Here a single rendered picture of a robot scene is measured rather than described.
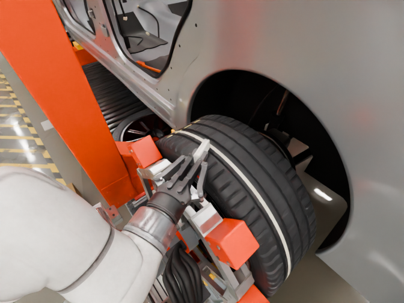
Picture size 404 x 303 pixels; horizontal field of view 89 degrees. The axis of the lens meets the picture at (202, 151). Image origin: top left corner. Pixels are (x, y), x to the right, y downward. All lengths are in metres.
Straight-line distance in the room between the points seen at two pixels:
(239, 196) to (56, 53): 0.64
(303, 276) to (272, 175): 1.25
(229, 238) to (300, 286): 1.30
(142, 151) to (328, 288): 1.52
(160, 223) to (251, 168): 0.28
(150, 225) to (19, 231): 0.18
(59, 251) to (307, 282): 1.61
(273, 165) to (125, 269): 0.42
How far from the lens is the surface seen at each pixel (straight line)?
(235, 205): 0.52
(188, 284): 0.56
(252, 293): 0.73
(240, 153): 0.57
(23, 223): 0.30
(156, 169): 0.61
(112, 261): 0.35
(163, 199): 0.42
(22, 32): 0.74
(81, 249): 0.32
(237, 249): 0.48
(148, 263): 0.38
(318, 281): 1.80
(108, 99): 2.67
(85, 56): 2.87
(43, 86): 0.79
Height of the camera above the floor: 1.59
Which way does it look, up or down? 48 degrees down
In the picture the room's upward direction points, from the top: straight up
